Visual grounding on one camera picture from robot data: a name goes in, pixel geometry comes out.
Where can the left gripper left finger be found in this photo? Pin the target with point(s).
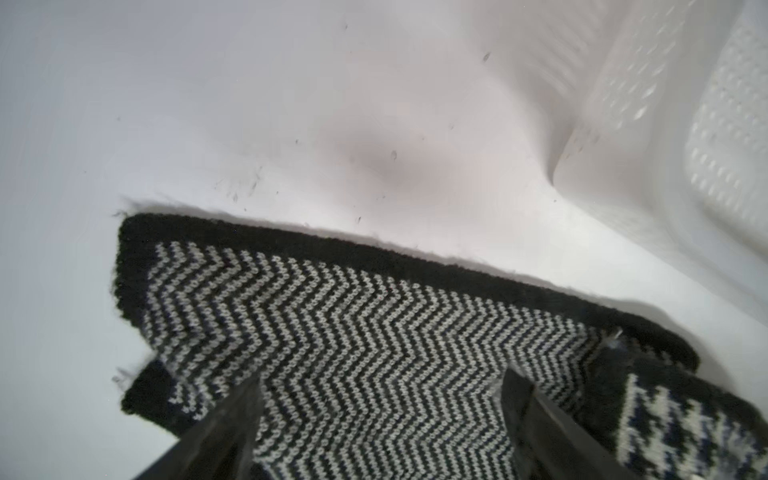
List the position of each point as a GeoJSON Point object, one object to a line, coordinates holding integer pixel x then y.
{"type": "Point", "coordinates": [219, 446]}

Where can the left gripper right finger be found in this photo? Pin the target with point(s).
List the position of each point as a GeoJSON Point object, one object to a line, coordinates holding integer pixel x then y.
{"type": "Point", "coordinates": [547, 442]}

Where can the black white houndstooth scarf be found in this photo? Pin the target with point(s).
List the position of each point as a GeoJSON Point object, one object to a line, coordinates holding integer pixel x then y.
{"type": "Point", "coordinates": [379, 365]}

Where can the white perforated plastic basket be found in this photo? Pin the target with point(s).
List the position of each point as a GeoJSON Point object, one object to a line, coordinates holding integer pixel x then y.
{"type": "Point", "coordinates": [669, 147]}

